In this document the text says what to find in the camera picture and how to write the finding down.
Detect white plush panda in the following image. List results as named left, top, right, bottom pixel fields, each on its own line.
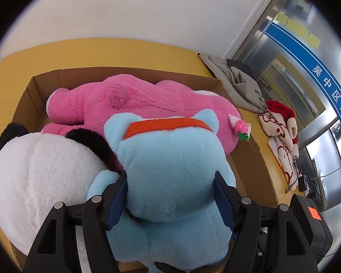
left=0, top=123, right=124, bottom=256

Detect grey cloth bag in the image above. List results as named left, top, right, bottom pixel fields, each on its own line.
left=198, top=53, right=269, bottom=114

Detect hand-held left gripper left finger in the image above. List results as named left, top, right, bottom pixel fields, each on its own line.
left=24, top=171, right=128, bottom=273

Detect blue banner strip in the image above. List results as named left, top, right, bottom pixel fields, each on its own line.
left=266, top=23, right=341, bottom=137

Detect black cables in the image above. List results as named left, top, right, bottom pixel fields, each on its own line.
left=286, top=159, right=341, bottom=214

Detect pink plush bear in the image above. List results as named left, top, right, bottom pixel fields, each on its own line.
left=41, top=74, right=251, bottom=171

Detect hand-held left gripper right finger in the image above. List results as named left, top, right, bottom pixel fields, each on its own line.
left=214, top=171, right=319, bottom=273

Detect red knitted hat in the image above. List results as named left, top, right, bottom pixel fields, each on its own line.
left=265, top=100, right=297, bottom=121

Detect black power adapter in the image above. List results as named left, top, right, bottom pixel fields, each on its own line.
left=298, top=176, right=309, bottom=193

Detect light blue plush toy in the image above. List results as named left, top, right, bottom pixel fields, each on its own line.
left=87, top=111, right=236, bottom=273

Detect dark cloth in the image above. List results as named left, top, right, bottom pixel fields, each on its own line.
left=227, top=59, right=258, bottom=78

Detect brown cardboard box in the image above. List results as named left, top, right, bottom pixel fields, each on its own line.
left=10, top=68, right=279, bottom=273

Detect cream red printed cloth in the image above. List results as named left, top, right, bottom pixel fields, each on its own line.
left=257, top=113, right=302, bottom=192

